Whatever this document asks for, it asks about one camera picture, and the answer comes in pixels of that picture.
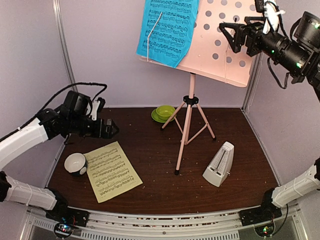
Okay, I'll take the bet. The white and dark bowl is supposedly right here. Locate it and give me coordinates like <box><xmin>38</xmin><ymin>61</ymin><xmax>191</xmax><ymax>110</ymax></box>
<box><xmin>64</xmin><ymin>153</ymin><xmax>88</xmax><ymax>177</ymax></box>

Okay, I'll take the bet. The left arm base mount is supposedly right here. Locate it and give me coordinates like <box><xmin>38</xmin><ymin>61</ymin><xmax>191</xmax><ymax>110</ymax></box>
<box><xmin>44</xmin><ymin>207</ymin><xmax>90</xmax><ymax>239</ymax></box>

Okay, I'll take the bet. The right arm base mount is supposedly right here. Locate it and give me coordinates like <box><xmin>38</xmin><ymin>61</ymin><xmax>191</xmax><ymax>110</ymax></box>
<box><xmin>239</xmin><ymin>206</ymin><xmax>282</xmax><ymax>238</ymax></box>

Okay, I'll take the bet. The aluminium front rail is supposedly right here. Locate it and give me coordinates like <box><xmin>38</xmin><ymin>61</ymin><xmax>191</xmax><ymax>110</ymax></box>
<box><xmin>24</xmin><ymin>197</ymin><xmax>305</xmax><ymax>240</ymax></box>

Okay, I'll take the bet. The pink music stand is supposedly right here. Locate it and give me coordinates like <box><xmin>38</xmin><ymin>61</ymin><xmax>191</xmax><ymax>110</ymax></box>
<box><xmin>138</xmin><ymin>0</ymin><xmax>258</xmax><ymax>176</ymax></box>

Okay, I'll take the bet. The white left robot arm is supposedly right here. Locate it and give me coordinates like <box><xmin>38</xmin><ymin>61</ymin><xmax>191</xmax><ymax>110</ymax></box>
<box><xmin>0</xmin><ymin>84</ymin><xmax>120</xmax><ymax>222</ymax></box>

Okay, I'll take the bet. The green bowl with saucer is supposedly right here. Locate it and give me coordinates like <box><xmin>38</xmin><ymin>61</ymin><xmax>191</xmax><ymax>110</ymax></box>
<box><xmin>151</xmin><ymin>105</ymin><xmax>176</xmax><ymax>123</ymax></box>

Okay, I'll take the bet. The yellow sheet music page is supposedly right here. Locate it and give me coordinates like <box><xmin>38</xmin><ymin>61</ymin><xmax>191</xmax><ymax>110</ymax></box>
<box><xmin>84</xmin><ymin>141</ymin><xmax>143</xmax><ymax>203</ymax></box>

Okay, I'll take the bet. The blue sheet music page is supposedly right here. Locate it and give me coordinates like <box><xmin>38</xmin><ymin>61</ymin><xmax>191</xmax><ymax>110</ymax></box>
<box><xmin>136</xmin><ymin>0</ymin><xmax>199</xmax><ymax>68</ymax></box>

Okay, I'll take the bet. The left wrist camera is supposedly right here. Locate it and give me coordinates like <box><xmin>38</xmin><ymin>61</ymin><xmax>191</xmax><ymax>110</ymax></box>
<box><xmin>85</xmin><ymin>97</ymin><xmax>106</xmax><ymax>121</ymax></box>

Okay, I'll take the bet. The white metronome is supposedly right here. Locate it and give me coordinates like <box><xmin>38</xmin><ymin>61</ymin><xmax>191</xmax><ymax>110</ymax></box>
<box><xmin>202</xmin><ymin>141</ymin><xmax>235</xmax><ymax>187</ymax></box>

